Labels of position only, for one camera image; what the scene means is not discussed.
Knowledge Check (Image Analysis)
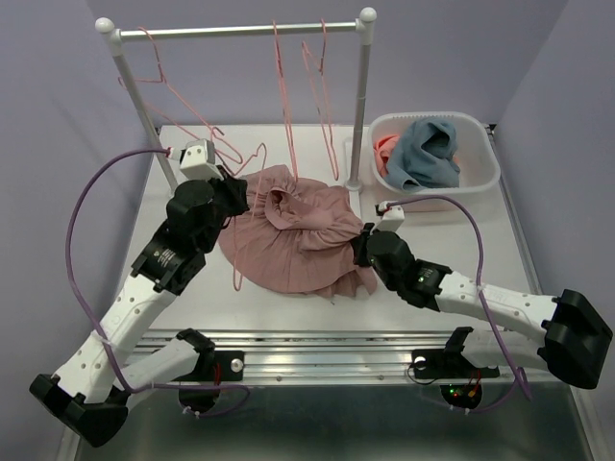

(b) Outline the pink dress hanger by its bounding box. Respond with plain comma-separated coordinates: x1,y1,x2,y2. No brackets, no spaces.
210,127,270,293

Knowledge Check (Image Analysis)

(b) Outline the dusty pink dress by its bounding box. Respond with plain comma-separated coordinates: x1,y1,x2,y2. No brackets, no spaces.
218,165,378,298

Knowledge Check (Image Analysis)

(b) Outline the blue denim skirt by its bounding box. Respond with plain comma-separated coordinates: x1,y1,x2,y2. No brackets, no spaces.
383,117,460,191

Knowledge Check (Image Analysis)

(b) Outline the coral pink skirt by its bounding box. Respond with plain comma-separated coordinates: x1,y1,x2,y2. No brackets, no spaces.
374,135,400,178

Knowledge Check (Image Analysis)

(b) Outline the pink denim skirt hanger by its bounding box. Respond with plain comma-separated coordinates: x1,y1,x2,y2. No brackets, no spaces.
272,20,299,179

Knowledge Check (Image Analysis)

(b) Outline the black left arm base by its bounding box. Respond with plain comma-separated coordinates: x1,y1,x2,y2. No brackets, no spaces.
156,328,251,419

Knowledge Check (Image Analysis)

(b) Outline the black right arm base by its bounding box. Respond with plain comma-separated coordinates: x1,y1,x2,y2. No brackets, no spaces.
406,327,501,413

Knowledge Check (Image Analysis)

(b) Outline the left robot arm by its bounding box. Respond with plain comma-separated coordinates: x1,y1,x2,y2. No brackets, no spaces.
30,167,248,448

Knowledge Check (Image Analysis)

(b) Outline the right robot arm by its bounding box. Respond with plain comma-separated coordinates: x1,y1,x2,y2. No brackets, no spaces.
351,223,613,389

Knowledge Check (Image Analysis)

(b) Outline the white plastic basin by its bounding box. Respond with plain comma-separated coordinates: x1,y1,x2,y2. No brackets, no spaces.
367,110,502,214

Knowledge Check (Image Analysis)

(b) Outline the white clothes rack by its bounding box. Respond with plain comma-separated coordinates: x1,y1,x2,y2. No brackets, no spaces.
95,7,378,192

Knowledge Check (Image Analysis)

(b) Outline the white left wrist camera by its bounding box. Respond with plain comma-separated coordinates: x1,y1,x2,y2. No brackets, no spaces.
167,138,222,181

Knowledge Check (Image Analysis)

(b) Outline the aluminium rail frame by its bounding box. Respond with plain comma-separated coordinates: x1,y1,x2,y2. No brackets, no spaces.
57,122,611,461

